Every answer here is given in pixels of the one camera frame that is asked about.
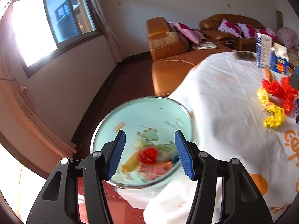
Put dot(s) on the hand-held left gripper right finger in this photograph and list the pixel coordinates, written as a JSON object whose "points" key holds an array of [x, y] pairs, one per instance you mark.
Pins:
{"points": [[184, 154]]}

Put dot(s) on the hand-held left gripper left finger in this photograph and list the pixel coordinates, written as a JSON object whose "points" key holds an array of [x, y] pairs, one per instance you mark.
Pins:
{"points": [[116, 154]]}

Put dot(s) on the red plastic bag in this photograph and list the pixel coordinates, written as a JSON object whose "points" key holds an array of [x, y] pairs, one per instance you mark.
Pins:
{"points": [[288, 95]]}

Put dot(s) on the white printed plastic bag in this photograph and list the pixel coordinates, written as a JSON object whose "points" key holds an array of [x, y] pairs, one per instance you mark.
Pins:
{"points": [[165, 151]]}

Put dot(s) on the red wrapper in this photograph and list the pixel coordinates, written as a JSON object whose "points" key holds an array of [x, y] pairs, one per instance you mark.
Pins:
{"points": [[148, 156]]}

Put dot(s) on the pink transparent wrapper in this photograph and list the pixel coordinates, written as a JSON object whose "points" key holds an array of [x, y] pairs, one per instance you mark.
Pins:
{"points": [[156, 171]]}

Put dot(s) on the yellow wrapper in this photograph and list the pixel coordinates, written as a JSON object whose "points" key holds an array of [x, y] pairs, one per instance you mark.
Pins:
{"points": [[275, 119]]}

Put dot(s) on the light green trash bin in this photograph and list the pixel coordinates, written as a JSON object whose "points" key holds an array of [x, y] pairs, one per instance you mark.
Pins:
{"points": [[140, 112]]}

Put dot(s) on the wooden coffee table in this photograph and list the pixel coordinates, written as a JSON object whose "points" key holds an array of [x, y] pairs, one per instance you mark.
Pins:
{"points": [[294, 56]]}

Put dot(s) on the orange striped snack packet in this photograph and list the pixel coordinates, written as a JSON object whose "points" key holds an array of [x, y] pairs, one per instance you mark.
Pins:
{"points": [[268, 74]]}

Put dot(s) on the purple snack wrapper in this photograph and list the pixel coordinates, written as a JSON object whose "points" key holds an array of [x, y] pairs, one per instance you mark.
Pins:
{"points": [[297, 112]]}

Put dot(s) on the pink cloth cover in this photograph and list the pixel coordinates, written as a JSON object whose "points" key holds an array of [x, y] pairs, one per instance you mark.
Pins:
{"points": [[288, 36]]}

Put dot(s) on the tall white box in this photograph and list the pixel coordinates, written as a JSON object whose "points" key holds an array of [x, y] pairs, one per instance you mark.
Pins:
{"points": [[264, 51]]}

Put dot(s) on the pink folded blanket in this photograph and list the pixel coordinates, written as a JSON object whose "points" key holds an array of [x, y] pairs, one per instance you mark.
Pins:
{"points": [[272, 32]]}

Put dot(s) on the white magenta flower pillow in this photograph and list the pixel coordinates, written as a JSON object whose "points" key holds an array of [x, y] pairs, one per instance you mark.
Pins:
{"points": [[246, 30], [260, 31], [229, 26]]}

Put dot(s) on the black flat packet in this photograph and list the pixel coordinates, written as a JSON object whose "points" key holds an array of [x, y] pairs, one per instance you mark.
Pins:
{"points": [[245, 55]]}

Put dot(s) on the upright wooden board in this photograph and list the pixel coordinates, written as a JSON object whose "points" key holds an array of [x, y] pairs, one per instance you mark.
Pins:
{"points": [[279, 18]]}

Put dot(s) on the white orange-print tablecloth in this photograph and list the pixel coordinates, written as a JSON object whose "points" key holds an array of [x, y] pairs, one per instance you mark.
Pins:
{"points": [[222, 109]]}

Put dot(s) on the brown leather chaise sofa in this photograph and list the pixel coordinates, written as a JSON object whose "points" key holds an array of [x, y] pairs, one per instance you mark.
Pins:
{"points": [[168, 70]]}

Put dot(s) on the pink tied curtain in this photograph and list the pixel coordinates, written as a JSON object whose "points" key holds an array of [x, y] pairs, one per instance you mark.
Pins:
{"points": [[35, 126]]}

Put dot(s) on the checkered seat cushion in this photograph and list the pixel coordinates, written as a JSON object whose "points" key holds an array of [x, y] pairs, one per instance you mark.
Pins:
{"points": [[205, 45]]}

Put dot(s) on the pink floral pillow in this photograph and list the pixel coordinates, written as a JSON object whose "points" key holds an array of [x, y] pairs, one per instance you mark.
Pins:
{"points": [[186, 33]]}

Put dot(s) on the beige tied curtain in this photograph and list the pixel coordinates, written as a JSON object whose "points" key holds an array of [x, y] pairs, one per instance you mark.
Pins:
{"points": [[105, 23]]}

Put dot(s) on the sliding glass window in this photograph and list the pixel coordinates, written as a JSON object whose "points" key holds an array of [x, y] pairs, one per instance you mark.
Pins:
{"points": [[63, 16]]}

